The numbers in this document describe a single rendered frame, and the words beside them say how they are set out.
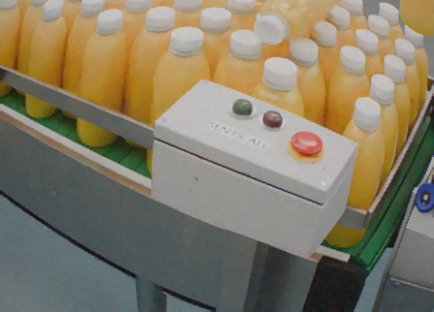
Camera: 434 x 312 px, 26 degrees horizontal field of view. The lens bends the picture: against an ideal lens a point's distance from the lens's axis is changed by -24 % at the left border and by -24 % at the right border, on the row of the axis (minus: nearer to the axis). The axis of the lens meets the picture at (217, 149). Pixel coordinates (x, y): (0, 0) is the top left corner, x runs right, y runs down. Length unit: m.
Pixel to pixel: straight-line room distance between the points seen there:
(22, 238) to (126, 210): 1.23
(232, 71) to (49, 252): 1.36
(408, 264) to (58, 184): 0.55
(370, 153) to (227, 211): 0.19
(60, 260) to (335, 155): 1.52
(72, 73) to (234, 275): 0.39
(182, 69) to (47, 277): 1.29
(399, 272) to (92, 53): 0.54
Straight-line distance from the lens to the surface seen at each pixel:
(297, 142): 1.20
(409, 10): 1.34
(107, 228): 1.54
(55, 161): 1.53
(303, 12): 1.37
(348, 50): 1.40
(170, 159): 1.24
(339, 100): 1.41
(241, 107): 1.24
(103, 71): 1.44
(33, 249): 2.66
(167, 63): 1.38
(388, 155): 1.39
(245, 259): 1.31
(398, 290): 1.50
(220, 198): 1.23
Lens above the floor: 1.81
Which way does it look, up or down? 37 degrees down
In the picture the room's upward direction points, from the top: 6 degrees clockwise
